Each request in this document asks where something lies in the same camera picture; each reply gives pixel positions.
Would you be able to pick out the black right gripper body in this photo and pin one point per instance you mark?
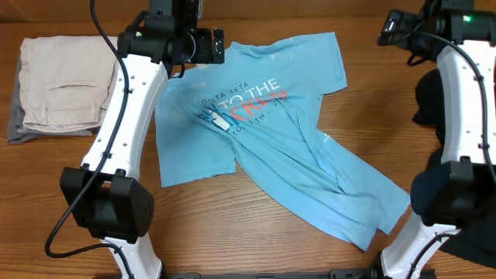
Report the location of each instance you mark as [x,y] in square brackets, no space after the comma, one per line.
[406,33]

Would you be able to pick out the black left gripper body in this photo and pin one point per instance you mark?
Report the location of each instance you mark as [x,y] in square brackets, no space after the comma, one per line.
[196,49]

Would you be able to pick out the light blue printed t-shirt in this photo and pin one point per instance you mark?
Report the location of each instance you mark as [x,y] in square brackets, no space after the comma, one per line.
[259,110]

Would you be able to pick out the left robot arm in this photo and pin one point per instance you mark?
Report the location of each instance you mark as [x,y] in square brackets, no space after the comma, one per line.
[104,194]

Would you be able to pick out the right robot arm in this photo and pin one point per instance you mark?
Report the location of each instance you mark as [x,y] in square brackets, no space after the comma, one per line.
[458,186]

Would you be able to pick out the folded beige trousers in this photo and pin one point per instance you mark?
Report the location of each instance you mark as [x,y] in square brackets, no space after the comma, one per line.
[65,82]

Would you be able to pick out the folded grey garment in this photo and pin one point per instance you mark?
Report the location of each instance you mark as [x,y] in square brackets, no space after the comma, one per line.
[15,132]

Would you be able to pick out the black t-shirt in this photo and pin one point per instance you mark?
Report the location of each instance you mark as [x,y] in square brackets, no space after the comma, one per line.
[475,243]

